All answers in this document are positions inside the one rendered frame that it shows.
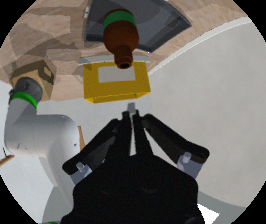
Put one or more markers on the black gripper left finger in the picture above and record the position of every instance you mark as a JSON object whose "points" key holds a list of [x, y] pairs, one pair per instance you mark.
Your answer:
{"points": [[101, 148]]}

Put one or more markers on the brown bottle with green label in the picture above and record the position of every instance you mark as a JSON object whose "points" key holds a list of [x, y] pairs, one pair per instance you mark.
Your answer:
{"points": [[120, 36]]}

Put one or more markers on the yellow crate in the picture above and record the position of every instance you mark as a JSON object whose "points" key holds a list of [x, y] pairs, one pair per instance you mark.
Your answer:
{"points": [[104, 80]]}

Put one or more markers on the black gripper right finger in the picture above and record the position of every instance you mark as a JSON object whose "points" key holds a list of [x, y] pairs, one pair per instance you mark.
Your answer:
{"points": [[188, 157]]}

